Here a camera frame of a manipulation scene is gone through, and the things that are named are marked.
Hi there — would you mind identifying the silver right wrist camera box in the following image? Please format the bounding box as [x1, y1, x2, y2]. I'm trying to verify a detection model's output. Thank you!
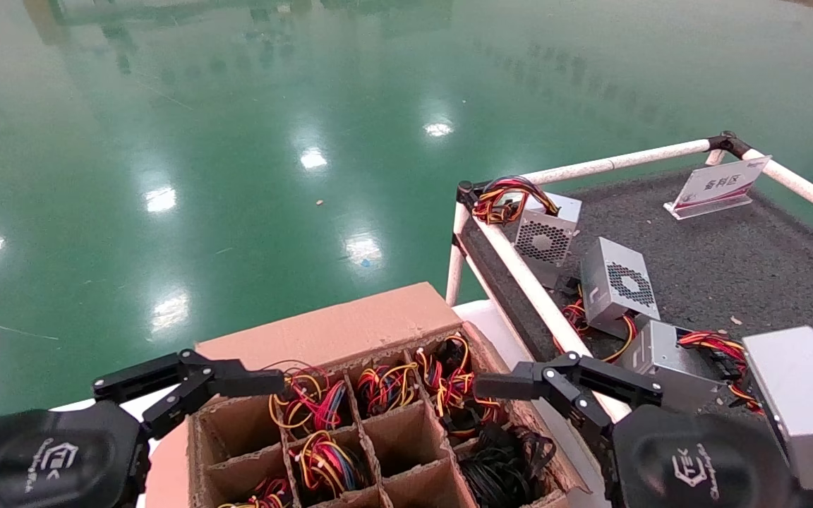
[742, 326, 813, 492]

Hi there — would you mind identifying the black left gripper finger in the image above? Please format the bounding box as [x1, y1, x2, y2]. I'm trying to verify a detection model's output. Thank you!
[92, 350, 287, 440]

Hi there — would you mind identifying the clear acrylic sign holder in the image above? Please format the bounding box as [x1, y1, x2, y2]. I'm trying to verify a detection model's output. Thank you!
[664, 155, 774, 221]

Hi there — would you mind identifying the dark grey felt mat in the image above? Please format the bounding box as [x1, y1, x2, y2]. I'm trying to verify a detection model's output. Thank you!
[462, 166, 813, 424]

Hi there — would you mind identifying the cardboard box with dividers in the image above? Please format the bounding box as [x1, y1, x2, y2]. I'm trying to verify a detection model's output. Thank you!
[145, 282, 591, 508]

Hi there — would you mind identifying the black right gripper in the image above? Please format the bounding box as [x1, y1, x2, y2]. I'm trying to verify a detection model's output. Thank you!
[475, 351, 799, 508]

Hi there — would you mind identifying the black wire bundle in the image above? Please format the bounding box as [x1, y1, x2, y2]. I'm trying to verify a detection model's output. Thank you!
[457, 422, 557, 508]

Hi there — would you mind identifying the white pipe frame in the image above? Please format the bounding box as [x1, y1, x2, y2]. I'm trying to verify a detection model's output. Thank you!
[445, 133, 813, 424]

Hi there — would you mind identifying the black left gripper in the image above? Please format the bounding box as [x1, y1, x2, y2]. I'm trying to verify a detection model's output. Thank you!
[0, 401, 152, 508]

